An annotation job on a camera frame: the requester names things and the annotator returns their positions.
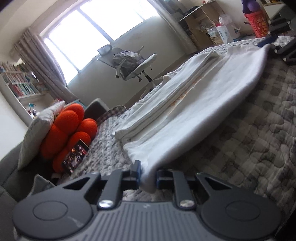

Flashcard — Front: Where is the white printed t-shirt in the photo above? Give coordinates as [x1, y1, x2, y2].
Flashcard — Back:
[113, 45, 270, 193]

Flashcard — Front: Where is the red bucket with purple toy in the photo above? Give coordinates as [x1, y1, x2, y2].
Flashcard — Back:
[241, 0, 268, 38]

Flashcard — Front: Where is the smartphone showing video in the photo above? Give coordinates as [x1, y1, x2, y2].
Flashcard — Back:
[62, 140, 89, 175]

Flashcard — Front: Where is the white cardboard box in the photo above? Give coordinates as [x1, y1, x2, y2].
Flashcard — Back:
[212, 20, 240, 44]

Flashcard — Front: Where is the orange flower cushion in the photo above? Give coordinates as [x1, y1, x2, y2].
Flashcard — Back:
[40, 103, 98, 174]

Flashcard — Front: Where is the wooden shelf unit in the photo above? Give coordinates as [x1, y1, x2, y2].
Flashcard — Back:
[178, 1, 224, 50]

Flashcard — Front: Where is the grey checked quilt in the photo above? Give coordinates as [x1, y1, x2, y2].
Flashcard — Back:
[69, 37, 296, 223]

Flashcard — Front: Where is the white pillow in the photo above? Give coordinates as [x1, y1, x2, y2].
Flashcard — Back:
[18, 101, 65, 170]

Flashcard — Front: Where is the dark grey sofa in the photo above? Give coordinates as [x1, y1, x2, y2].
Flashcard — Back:
[0, 97, 110, 204]

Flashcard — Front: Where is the grey right curtain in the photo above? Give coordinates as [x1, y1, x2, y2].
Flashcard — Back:
[148, 0, 198, 55]

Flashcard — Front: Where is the grey curtain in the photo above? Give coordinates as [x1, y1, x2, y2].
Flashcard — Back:
[148, 0, 198, 55]
[14, 28, 77, 103]

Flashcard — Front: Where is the grey backpack on chair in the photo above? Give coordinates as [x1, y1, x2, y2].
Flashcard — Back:
[112, 50, 145, 69]

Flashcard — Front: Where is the white bookshelf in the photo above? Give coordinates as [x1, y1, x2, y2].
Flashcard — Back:
[1, 62, 54, 126]

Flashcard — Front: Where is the grey office chair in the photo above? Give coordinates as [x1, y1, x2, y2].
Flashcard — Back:
[97, 44, 157, 83]

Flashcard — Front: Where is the grey left curtain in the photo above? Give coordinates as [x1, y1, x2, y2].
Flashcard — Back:
[14, 28, 77, 103]

